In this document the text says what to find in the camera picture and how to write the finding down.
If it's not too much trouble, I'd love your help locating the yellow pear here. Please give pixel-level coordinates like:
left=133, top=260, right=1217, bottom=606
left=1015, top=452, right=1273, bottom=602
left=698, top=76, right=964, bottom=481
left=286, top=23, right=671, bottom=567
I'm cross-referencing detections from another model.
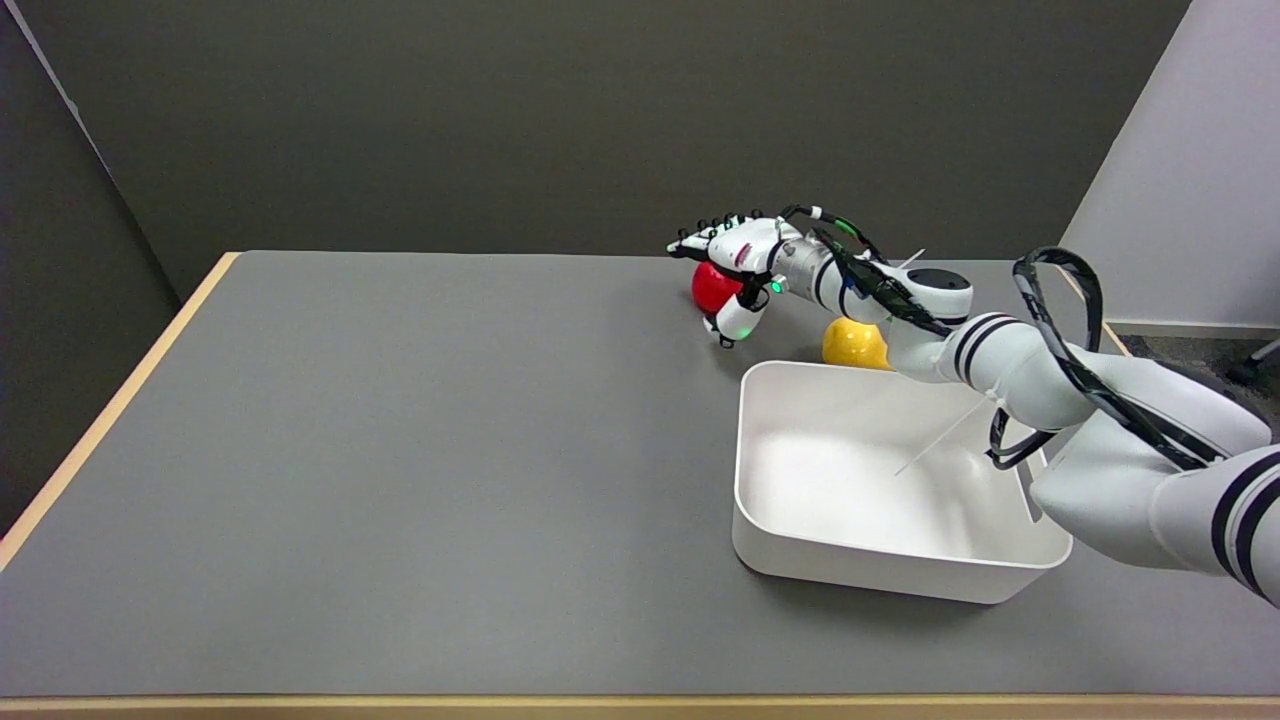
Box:
left=821, top=316, right=892, bottom=372

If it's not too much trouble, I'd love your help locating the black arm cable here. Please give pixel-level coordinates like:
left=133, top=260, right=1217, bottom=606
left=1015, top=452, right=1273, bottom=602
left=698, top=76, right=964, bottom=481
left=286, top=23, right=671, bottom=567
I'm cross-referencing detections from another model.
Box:
left=779, top=204, right=1232, bottom=472

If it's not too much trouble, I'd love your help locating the white plastic bin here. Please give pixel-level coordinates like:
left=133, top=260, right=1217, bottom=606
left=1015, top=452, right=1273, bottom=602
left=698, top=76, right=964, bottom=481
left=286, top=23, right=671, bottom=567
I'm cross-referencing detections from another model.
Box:
left=731, top=360, right=1074, bottom=605

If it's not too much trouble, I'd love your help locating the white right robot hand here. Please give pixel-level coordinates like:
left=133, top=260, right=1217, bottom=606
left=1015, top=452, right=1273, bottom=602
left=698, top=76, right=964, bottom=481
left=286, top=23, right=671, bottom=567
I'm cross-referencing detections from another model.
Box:
left=666, top=212, right=803, bottom=350

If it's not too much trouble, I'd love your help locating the red apple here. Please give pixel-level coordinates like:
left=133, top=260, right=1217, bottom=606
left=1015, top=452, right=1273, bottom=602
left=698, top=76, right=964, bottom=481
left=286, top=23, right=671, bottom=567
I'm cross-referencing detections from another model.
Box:
left=691, top=260, right=746, bottom=316

